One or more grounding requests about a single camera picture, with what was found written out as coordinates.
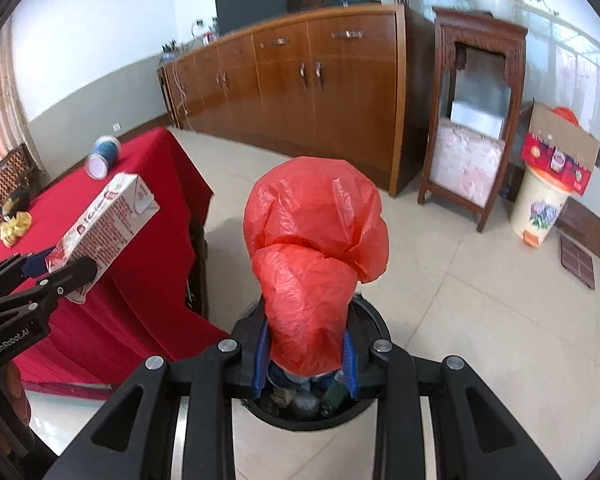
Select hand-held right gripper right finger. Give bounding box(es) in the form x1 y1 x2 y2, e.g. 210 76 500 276
342 332 563 480

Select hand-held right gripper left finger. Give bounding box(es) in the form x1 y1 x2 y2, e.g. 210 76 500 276
42 317 271 480

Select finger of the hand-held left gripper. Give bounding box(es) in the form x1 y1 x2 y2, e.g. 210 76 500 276
0 252 51 293
0 256 99 317

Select black trash bin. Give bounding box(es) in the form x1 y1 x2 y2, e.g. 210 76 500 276
230 295 393 433

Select red and white carton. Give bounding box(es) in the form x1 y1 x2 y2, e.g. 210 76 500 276
45 172 161 305

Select red plastic bag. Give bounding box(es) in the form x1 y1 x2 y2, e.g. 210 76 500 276
242 156 391 378

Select person's left forearm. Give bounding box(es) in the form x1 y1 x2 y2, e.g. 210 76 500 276
0 360 36 466

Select yellow plastic bag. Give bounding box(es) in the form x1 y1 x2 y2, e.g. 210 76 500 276
0 211 33 247

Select wooden patterned sofa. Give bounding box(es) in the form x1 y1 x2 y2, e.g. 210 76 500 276
0 142 46 221

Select black chair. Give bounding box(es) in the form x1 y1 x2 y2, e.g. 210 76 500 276
182 217 211 321

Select blue and white paper cup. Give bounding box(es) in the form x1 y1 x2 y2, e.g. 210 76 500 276
85 135 122 180

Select pink floral quilt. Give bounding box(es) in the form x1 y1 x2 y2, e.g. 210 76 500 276
428 119 506 206

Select cream floral bin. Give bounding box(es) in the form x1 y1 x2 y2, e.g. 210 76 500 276
509 165 573 248

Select brown grid tile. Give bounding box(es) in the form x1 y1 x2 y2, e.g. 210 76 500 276
560 234 596 290

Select long wooden cabinet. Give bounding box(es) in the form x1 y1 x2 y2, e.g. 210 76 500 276
156 4 433 197

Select white box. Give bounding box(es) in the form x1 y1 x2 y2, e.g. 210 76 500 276
450 100 511 136

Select bottles on cabinet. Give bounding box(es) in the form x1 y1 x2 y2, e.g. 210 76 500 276
190 17 220 46

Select open cardboard box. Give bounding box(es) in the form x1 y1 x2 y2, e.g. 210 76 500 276
521 102 600 196

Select carved wooden stand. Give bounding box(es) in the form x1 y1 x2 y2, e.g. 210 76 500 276
418 7 528 233

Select white cable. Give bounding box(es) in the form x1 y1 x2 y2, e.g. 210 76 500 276
172 62 191 131

